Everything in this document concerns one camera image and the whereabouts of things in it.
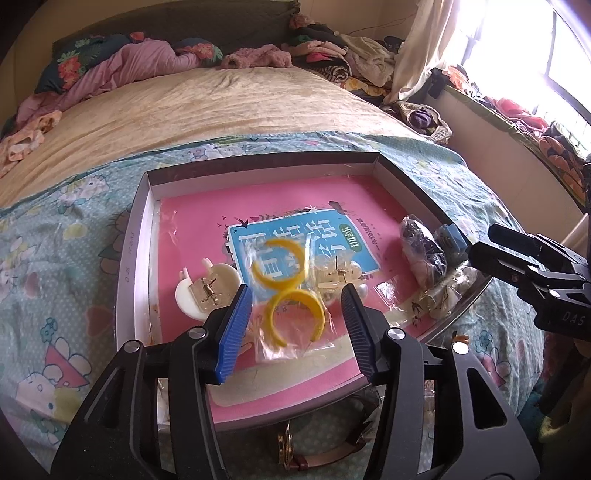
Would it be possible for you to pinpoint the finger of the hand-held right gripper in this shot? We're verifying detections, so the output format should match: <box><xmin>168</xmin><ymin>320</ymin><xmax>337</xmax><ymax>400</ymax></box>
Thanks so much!
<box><xmin>468</xmin><ymin>242</ymin><xmax>555</xmax><ymax>296</ymax></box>
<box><xmin>488</xmin><ymin>223</ymin><xmax>579</xmax><ymax>269</ymax></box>

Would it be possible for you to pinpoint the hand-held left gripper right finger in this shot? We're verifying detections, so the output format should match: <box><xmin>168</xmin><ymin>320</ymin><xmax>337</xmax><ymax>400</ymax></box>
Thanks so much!
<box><xmin>341</xmin><ymin>283</ymin><xmax>541</xmax><ymax>480</ymax></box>

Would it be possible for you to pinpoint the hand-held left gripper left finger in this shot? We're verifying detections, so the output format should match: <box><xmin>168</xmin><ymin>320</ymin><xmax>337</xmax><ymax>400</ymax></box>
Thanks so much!
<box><xmin>48</xmin><ymin>284</ymin><xmax>254</xmax><ymax>480</ymax></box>

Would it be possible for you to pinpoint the yellow hoop earring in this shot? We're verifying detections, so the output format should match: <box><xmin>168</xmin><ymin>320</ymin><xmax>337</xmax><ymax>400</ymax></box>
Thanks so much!
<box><xmin>264</xmin><ymin>291</ymin><xmax>327</xmax><ymax>349</ymax></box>
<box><xmin>250</xmin><ymin>237</ymin><xmax>310</xmax><ymax>290</ymax></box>

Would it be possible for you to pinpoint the small blue box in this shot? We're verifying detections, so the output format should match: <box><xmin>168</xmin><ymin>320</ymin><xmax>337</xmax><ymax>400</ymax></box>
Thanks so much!
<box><xmin>434</xmin><ymin>224</ymin><xmax>470</xmax><ymax>258</ymax></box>

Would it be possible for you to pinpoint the gold hair clip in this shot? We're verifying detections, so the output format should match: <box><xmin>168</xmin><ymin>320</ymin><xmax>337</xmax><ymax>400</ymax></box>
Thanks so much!
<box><xmin>421</xmin><ymin>260</ymin><xmax>482</xmax><ymax>320</ymax></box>

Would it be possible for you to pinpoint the white hair clip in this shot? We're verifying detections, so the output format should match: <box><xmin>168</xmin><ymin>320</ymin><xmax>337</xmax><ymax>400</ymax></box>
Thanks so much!
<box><xmin>174</xmin><ymin>257</ymin><xmax>243</xmax><ymax>323</ymax></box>

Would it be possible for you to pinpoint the pearl hair clip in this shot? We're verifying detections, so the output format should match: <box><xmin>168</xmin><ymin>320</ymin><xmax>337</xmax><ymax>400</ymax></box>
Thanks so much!
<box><xmin>313</xmin><ymin>257</ymin><xmax>371</xmax><ymax>308</ymax></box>

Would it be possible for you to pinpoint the dark beaded jewelry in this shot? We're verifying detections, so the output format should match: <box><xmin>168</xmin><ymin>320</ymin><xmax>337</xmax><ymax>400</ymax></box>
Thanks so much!
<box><xmin>398</xmin><ymin>215</ymin><xmax>450</xmax><ymax>290</ymax></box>

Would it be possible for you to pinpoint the shallow grey cardboard box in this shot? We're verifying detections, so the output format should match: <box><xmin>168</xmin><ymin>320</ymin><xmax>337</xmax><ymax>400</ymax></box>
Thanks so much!
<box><xmin>115</xmin><ymin>152</ymin><xmax>491</xmax><ymax>433</ymax></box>

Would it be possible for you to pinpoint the gold watch brown strap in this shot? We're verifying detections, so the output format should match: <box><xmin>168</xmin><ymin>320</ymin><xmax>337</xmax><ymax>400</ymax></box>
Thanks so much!
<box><xmin>276</xmin><ymin>394</ymin><xmax>376</xmax><ymax>474</ymax></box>

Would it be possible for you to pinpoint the patterned fabric heap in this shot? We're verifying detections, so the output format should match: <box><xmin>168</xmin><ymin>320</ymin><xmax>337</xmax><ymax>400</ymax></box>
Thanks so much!
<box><xmin>462</xmin><ymin>65</ymin><xmax>591</xmax><ymax>205</ymax></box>

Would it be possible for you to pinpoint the yellow-green garment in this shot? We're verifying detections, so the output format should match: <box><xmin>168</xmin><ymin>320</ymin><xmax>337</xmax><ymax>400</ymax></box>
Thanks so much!
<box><xmin>544</xmin><ymin>401</ymin><xmax>591</xmax><ymax>446</ymax></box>

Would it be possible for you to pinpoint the red garment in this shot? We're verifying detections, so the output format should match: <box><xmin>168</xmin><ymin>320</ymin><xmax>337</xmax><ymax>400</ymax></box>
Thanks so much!
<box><xmin>495</xmin><ymin>96</ymin><xmax>551</xmax><ymax>133</ymax></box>

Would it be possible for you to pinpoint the purple garment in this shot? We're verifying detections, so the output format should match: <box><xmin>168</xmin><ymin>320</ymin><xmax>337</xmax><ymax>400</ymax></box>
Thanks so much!
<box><xmin>409</xmin><ymin>107</ymin><xmax>439</xmax><ymax>131</ymax></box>

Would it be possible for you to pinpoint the teal cartoon printed blanket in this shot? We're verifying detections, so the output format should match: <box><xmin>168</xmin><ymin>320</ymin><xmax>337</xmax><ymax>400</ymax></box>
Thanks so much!
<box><xmin>0</xmin><ymin>131</ymin><xmax>549</xmax><ymax>463</ymax></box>

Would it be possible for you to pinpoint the window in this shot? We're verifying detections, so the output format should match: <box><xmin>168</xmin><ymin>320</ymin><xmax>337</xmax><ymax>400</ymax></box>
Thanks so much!
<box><xmin>443</xmin><ymin>0</ymin><xmax>591</xmax><ymax>139</ymax></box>

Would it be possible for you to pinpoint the cream curtain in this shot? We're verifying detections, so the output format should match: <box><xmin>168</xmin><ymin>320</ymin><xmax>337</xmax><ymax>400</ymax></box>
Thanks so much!
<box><xmin>382</xmin><ymin>0</ymin><xmax>468</xmax><ymax>105</ymax></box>

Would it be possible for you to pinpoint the beige bedsheet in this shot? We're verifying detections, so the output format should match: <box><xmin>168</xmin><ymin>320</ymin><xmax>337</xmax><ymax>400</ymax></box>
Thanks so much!
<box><xmin>0</xmin><ymin>64</ymin><xmax>431</xmax><ymax>209</ymax></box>

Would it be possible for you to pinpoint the pile of clothes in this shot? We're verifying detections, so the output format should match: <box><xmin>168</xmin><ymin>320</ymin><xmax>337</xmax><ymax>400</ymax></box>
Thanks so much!
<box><xmin>281</xmin><ymin>13</ymin><xmax>403</xmax><ymax>96</ymax></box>

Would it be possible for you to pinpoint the pink fuzzy garment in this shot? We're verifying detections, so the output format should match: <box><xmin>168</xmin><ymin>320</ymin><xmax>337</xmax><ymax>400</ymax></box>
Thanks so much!
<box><xmin>220</xmin><ymin>43</ymin><xmax>293</xmax><ymax>70</ymax></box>

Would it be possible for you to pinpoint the pink patterned garment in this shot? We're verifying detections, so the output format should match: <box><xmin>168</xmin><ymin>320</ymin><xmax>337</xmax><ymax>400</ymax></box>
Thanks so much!
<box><xmin>0</xmin><ymin>109</ymin><xmax>64</xmax><ymax>179</ymax></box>

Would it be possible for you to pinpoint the dark floral pillow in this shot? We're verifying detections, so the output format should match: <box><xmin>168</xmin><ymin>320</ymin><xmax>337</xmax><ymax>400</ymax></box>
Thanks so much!
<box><xmin>35</xmin><ymin>31</ymin><xmax>140</xmax><ymax>94</ymax></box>
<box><xmin>172</xmin><ymin>39</ymin><xmax>226</xmax><ymax>64</ymax></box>

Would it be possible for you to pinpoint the pink duvet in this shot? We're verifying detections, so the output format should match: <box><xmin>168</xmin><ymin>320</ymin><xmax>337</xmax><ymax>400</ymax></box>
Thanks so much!
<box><xmin>15</xmin><ymin>38</ymin><xmax>205</xmax><ymax>124</ymax></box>

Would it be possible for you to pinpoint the dark green headboard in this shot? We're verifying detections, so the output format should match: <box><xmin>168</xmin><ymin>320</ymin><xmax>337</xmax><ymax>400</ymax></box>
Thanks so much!
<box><xmin>51</xmin><ymin>0</ymin><xmax>302</xmax><ymax>59</ymax></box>

